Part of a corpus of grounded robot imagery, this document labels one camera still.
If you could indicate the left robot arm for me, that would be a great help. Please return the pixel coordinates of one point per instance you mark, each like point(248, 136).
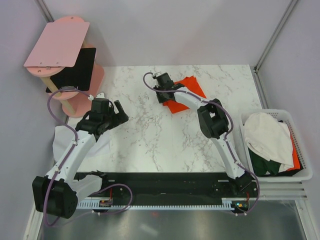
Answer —
point(57, 193)

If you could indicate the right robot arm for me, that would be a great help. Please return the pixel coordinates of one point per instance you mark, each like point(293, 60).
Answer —
point(214, 121)

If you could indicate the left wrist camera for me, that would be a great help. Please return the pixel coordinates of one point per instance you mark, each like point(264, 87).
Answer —
point(99, 96)

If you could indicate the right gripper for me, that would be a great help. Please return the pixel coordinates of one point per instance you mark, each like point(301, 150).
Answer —
point(160, 99)

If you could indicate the white t shirt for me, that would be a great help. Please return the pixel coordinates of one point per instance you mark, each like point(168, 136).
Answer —
point(270, 139)

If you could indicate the white cable duct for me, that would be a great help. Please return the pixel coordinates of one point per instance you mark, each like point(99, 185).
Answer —
point(99, 204)

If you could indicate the white cloth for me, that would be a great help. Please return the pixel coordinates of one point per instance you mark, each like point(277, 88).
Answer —
point(63, 137)

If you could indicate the pink clipboard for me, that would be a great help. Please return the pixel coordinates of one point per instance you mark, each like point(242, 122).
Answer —
point(58, 45)

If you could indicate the white laundry basket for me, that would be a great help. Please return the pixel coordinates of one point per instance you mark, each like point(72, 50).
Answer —
point(284, 117)

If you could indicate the dark green t shirt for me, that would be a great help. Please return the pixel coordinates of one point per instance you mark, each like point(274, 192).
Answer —
point(262, 167)

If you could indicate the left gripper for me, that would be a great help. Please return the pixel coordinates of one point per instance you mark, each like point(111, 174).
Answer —
point(120, 119)

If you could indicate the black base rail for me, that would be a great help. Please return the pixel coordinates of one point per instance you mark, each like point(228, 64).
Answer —
point(175, 187)

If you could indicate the black clipboard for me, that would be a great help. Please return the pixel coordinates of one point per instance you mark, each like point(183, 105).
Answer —
point(79, 76)

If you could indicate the orange t shirt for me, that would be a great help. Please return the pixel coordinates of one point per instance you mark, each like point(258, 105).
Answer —
point(192, 84)

